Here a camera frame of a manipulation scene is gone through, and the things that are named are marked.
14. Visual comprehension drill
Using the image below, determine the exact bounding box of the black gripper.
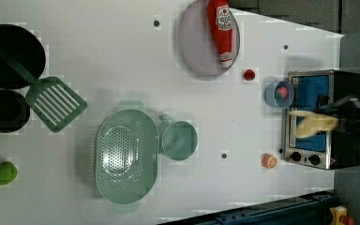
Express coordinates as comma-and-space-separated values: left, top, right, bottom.
314, 96, 360, 137

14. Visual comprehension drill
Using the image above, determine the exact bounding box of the grey round plate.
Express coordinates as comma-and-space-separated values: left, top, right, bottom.
177, 0, 240, 76

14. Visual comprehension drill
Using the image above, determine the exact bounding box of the red ketchup bottle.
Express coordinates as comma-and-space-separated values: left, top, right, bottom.
206, 0, 233, 68

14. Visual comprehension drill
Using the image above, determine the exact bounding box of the black toaster oven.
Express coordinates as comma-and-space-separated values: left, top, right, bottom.
282, 70, 360, 170

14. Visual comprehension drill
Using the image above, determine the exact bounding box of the blue crate edge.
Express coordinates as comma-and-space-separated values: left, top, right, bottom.
159, 191, 339, 225

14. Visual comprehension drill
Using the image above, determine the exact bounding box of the green toy pepper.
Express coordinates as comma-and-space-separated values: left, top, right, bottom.
0, 161, 18, 186

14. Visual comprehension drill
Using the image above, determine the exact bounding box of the peeled toy banana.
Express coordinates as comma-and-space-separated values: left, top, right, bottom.
290, 111, 338, 139

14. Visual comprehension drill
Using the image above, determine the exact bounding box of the red toy strawberry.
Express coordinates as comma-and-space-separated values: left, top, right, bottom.
244, 69, 256, 81

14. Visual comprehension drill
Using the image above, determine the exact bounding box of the green slotted spatula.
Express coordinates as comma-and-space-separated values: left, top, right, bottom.
0, 46, 87, 132

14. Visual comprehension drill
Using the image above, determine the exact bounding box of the blue bowl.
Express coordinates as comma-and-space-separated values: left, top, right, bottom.
264, 81, 294, 109

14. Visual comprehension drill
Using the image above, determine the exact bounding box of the pink strawberry in bowl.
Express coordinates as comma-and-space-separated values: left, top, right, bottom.
275, 86, 288, 100

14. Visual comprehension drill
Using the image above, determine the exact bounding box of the green colander basket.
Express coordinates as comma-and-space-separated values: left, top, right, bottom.
95, 100, 159, 212

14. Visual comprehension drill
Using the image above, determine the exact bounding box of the green measuring cup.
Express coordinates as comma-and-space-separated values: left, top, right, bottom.
159, 114, 198, 161

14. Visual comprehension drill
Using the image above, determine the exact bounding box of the large black pot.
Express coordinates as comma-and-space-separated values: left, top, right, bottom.
0, 24, 47, 89

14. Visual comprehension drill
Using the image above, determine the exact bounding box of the orange slice toy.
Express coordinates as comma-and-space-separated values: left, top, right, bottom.
262, 154, 278, 169

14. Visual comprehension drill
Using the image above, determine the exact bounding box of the small black pot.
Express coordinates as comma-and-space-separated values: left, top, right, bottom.
0, 90, 30, 133

